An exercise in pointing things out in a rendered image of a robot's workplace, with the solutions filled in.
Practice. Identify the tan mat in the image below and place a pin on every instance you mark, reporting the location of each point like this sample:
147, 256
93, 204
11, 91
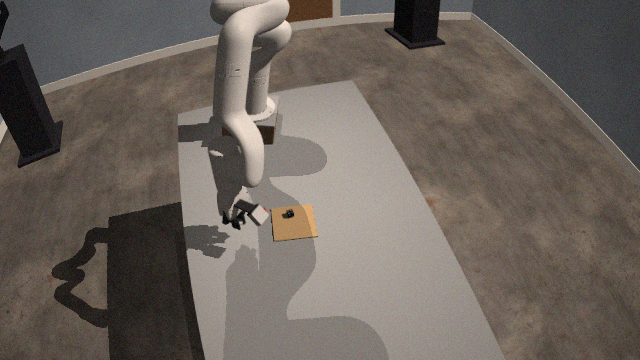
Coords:
301, 226

